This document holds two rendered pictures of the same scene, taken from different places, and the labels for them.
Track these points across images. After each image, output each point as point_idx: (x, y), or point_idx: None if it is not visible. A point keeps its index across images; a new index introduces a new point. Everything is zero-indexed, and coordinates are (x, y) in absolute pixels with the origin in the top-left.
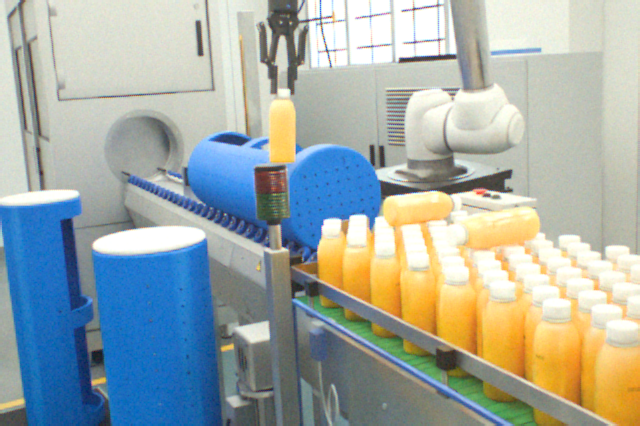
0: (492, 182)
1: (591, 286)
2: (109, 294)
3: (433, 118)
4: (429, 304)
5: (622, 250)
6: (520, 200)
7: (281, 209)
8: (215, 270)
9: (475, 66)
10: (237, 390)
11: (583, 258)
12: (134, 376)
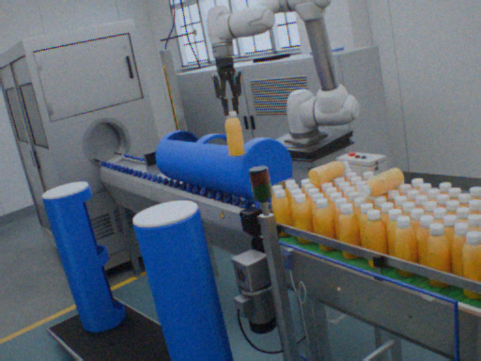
0: (343, 140)
1: (445, 211)
2: (151, 250)
3: (305, 108)
4: (356, 230)
5: (448, 185)
6: (378, 157)
7: (269, 193)
8: None
9: (328, 76)
10: (240, 292)
11: (431, 194)
12: (174, 294)
